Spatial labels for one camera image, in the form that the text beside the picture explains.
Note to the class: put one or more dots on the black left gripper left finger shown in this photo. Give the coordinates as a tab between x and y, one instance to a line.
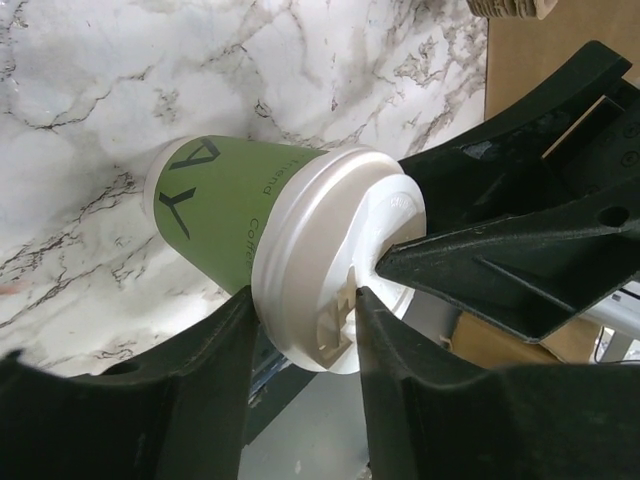
176	411

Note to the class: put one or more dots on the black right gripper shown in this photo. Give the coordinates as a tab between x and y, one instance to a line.
529	275

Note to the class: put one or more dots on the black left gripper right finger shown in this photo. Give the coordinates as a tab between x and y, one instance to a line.
432	415

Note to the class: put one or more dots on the white plastic cup lid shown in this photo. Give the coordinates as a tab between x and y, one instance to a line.
328	228

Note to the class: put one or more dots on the green paper coffee cup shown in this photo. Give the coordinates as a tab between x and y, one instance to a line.
210	197

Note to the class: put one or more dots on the brown paper bag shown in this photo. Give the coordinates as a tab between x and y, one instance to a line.
524	52

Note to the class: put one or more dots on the stack of pulp cup carriers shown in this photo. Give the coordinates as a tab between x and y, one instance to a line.
520	9

